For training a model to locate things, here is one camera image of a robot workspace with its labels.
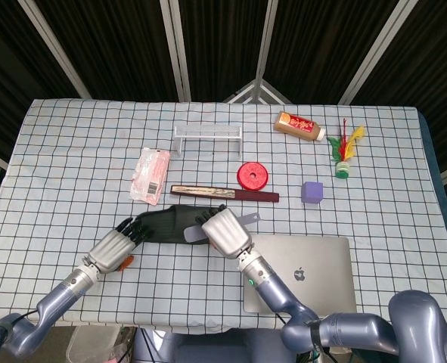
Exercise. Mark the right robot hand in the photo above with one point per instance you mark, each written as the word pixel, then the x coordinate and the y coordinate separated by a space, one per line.
pixel 225 232

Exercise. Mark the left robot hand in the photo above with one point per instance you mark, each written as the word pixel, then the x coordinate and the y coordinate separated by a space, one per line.
pixel 107 253

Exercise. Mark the grey spatula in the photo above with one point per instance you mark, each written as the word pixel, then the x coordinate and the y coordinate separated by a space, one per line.
pixel 193 233

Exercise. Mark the black slipper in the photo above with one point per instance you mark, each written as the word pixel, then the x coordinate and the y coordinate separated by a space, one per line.
pixel 166 225

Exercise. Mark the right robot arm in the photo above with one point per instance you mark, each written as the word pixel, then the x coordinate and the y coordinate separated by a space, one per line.
pixel 359 329

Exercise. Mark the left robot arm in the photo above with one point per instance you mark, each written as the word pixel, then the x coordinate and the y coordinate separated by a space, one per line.
pixel 53 298

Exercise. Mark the dark red folding fan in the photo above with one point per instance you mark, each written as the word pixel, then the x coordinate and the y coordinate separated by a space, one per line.
pixel 253 196

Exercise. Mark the red round disc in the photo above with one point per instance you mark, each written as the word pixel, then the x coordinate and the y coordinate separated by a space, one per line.
pixel 259 175

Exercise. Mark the blue checkered tablecloth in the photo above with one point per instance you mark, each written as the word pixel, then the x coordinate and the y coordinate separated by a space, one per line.
pixel 75 170

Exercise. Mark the pink plastic packet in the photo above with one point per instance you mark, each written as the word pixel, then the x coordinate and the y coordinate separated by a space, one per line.
pixel 151 174

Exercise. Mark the clear plastic container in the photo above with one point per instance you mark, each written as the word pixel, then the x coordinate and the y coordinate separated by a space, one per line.
pixel 90 346

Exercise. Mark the purple cube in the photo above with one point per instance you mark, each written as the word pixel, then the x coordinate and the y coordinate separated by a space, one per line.
pixel 312 193

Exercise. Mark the silver laptop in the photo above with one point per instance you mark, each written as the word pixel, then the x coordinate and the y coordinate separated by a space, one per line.
pixel 321 257

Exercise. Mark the white mesh shelf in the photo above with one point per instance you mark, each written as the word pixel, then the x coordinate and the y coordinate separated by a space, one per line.
pixel 208 131

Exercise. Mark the brown drink bottle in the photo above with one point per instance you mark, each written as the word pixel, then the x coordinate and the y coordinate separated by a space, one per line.
pixel 297 124

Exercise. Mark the colourful feather shuttlecock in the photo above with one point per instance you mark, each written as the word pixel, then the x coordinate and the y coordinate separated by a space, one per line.
pixel 343 166

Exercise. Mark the dark blue table skirt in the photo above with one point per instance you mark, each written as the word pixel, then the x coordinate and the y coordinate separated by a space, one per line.
pixel 440 177

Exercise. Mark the white triangular frame foot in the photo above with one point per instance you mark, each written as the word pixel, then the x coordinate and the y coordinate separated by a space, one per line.
pixel 259 90

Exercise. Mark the white screen frame post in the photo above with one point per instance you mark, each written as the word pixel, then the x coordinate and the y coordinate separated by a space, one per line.
pixel 262 41
pixel 374 53
pixel 56 45
pixel 176 49

